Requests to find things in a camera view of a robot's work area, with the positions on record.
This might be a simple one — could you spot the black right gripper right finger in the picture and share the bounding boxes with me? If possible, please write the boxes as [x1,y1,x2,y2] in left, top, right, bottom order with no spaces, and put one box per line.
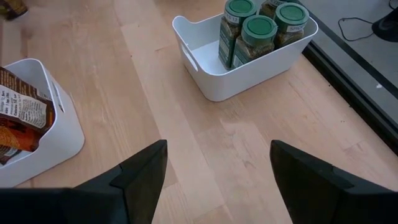
[269,139,398,224]

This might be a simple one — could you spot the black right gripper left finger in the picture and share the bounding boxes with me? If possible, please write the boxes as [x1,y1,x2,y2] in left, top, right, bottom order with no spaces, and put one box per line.
[0,139,169,224]

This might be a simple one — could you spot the brown orange seasoning packet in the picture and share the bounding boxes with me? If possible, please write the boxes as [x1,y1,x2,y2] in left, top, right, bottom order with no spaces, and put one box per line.
[0,66,57,136]
[0,118,43,166]

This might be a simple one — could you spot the green lid spice jar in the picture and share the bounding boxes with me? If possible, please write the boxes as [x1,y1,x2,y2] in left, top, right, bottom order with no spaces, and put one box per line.
[258,0,299,20]
[273,2,310,49]
[217,0,258,70]
[230,14,279,70]

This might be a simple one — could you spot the black stand base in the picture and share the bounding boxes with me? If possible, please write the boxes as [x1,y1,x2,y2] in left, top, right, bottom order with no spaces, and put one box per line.
[371,9,398,43]

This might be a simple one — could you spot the white plastic handled bin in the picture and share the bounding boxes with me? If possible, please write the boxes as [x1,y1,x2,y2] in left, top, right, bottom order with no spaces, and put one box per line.
[172,9,320,103]
[0,58,85,189]

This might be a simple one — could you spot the thin black stand cable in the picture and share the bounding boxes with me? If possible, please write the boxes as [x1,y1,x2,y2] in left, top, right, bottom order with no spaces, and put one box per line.
[338,17,376,42]

